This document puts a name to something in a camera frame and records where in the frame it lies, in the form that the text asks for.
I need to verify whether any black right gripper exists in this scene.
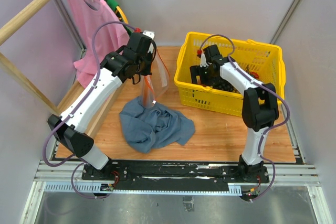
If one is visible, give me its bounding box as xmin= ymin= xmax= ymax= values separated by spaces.
xmin=190 ymin=64 xmax=219 ymax=90

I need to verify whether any dark purple grape bunch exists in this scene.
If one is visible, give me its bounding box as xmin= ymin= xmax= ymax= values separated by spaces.
xmin=213 ymin=80 xmax=237 ymax=93

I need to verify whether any clear zip bag orange seal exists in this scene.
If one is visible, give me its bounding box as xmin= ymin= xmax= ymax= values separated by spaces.
xmin=140 ymin=51 xmax=170 ymax=104

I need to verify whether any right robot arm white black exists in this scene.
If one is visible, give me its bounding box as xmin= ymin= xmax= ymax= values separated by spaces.
xmin=190 ymin=45 xmax=279 ymax=182

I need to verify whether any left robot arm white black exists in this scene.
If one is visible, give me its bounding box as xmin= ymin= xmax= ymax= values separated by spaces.
xmin=48 ymin=30 xmax=156 ymax=180

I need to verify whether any pink t-shirt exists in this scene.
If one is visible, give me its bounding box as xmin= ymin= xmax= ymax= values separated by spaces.
xmin=67 ymin=0 xmax=129 ymax=88

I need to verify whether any colourful small toy fruit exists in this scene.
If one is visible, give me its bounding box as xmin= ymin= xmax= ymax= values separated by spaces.
xmin=249 ymin=72 xmax=259 ymax=79

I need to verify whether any yellow plastic basket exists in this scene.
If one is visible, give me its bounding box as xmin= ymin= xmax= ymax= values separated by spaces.
xmin=174 ymin=31 xmax=286 ymax=116

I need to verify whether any blue crumpled cloth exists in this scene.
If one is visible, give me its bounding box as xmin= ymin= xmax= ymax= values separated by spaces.
xmin=119 ymin=97 xmax=195 ymax=153

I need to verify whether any wooden clothes rack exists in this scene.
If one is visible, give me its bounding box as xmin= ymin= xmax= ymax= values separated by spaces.
xmin=0 ymin=0 xmax=132 ymax=141

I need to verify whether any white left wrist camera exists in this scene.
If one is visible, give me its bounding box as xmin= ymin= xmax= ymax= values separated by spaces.
xmin=143 ymin=30 xmax=155 ymax=53

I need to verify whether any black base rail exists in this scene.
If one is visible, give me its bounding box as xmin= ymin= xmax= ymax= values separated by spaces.
xmin=82 ymin=160 xmax=270 ymax=193

